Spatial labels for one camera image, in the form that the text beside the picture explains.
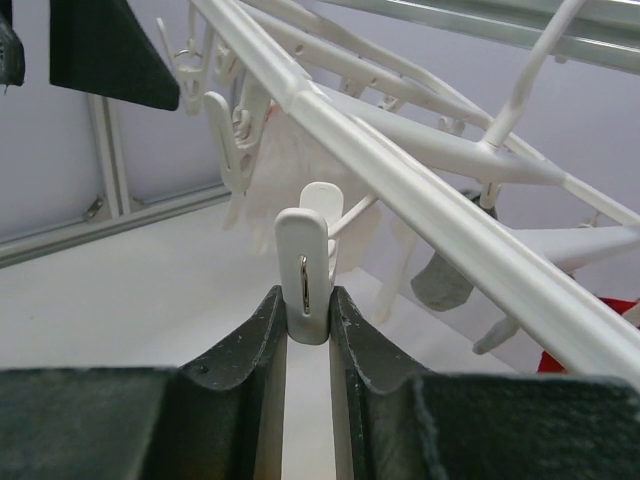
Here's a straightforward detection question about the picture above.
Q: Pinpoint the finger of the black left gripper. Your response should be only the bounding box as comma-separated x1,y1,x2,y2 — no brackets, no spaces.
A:
49,0,180,111
0,0,25,86

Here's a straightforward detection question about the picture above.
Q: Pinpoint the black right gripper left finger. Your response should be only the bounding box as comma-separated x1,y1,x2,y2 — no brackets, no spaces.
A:
1,287,287,479

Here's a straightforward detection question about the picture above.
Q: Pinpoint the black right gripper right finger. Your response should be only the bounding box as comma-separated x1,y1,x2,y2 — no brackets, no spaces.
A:
329,287,639,479

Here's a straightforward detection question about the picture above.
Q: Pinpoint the white clothes peg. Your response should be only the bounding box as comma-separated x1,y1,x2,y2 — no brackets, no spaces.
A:
274,182,344,345

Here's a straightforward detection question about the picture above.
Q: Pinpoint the white plastic clip hanger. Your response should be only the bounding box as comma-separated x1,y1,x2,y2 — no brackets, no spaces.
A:
190,1,639,385

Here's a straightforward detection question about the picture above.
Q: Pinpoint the grey sock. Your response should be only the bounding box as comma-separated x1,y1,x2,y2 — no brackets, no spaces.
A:
410,187,500,312
472,317,520,355

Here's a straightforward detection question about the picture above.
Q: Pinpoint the red christmas sock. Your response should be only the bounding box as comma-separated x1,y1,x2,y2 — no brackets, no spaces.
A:
538,296,640,375

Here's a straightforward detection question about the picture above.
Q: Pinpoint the white fluffy sock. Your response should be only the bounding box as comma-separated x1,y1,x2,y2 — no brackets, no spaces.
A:
222,99,384,274

